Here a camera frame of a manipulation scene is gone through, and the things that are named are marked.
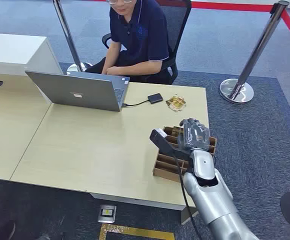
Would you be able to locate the chrome stanchion post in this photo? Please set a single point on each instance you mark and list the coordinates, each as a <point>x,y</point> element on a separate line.
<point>254,56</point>
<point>69,36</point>

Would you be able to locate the person's right forearm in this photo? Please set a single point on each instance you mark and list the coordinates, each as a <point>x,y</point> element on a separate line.
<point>109,58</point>

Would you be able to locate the brown wooden divider box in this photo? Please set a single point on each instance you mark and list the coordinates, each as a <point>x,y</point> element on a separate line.
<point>166,164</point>

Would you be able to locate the black mesh office chair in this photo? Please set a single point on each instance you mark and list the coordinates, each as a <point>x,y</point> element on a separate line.
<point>176,26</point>

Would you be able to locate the person's left hand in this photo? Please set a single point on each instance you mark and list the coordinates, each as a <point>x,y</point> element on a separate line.
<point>113,71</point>

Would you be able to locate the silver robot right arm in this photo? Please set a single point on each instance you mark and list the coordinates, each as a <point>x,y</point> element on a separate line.
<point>214,202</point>

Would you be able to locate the yellow floor tape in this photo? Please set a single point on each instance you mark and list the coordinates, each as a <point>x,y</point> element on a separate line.
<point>134,232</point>

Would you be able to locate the dark shoe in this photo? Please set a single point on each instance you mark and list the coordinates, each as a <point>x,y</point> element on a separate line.
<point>2,231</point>

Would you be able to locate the metal floor socket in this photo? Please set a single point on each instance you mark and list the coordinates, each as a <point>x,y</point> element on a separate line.
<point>106,213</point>

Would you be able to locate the person's eyeglasses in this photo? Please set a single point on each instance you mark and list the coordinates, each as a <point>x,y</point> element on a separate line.
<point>118,1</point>

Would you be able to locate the grey laptop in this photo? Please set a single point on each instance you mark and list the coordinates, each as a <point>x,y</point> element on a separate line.
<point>80,92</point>

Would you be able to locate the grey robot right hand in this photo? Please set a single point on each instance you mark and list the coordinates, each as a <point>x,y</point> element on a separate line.
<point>194,136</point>

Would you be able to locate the black external drive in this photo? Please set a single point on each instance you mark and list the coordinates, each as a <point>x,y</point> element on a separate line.
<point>155,98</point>

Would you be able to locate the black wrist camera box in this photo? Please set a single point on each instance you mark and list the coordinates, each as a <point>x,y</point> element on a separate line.
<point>163,143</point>

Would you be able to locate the person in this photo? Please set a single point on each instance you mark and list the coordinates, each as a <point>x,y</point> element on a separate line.
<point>140,36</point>

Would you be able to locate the golden patterned card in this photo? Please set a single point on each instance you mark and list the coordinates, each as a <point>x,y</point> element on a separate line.
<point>176,103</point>

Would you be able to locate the white cabinet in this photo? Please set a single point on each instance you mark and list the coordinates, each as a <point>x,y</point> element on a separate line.
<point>12,51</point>

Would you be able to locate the person's left forearm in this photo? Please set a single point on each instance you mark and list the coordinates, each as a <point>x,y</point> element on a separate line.
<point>141,68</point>

